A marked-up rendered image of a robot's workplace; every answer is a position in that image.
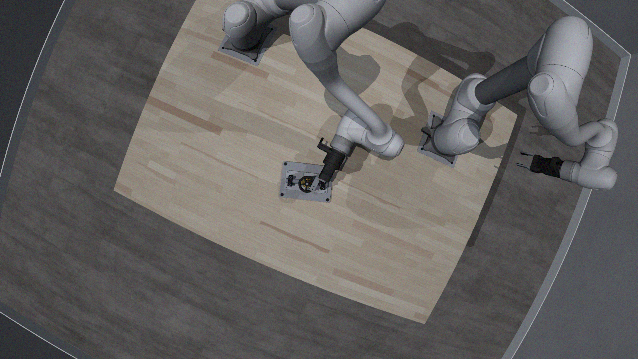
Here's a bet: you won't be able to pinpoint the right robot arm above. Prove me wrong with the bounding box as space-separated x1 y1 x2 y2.
222 0 405 157

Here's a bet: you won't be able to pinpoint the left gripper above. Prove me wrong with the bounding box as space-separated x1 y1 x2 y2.
516 151 577 183

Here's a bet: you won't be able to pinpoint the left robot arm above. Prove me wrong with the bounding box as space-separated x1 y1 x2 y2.
422 16 618 191

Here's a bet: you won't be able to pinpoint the brass valve with black handwheel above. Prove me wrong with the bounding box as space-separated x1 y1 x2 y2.
284 170 328 194

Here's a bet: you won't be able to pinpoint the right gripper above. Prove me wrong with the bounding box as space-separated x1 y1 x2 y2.
309 134 354 192

